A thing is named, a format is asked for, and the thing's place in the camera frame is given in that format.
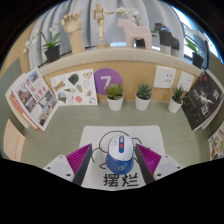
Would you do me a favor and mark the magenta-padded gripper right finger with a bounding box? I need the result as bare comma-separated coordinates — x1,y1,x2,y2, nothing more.
134,143,184,185

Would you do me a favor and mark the small succulent in white pot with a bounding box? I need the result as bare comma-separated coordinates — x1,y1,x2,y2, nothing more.
105,83,125,112
134,83,153,112
167,85,186,114

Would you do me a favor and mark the light grey curtain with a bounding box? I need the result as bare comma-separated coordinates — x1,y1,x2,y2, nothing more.
28,0,186,71

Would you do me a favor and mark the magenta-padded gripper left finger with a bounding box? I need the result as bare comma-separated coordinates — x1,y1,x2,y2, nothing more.
43,143,94,187

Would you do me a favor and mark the peach booklet with red text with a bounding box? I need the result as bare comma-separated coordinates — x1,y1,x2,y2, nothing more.
2,118,26,163

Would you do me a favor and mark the white wall switch plate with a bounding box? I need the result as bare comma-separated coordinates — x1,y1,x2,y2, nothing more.
176,70,195,92

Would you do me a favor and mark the wooden artist mannequin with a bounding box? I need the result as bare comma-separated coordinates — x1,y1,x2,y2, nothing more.
92,3,115,46

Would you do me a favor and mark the white sticker sheet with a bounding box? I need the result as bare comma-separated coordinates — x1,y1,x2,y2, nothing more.
49,68,99,107

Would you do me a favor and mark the blue and white computer mouse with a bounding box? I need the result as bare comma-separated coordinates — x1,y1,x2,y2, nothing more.
105,134,136,175

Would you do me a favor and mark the purple round number sign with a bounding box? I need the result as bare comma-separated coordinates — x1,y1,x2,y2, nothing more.
93,67,124,96

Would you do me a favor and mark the black cover book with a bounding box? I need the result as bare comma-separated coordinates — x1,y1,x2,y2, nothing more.
180,70,224,131

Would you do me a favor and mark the wooden hand model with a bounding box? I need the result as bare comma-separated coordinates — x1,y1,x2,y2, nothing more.
60,10,86,54

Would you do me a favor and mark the black wooden horse figure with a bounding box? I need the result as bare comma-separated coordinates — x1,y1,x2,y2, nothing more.
153,22,181,58

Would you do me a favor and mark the pink wooden horse figure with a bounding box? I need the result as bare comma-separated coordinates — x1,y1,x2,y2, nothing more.
116,18,153,50

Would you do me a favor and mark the white mouse pad with drawing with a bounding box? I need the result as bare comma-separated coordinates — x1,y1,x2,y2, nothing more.
78,125,167,192

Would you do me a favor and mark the colourful illustrated card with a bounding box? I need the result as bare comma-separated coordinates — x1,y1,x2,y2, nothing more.
207,121,224,162

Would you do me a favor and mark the white wall socket plate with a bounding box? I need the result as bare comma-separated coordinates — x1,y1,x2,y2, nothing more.
153,65,177,90

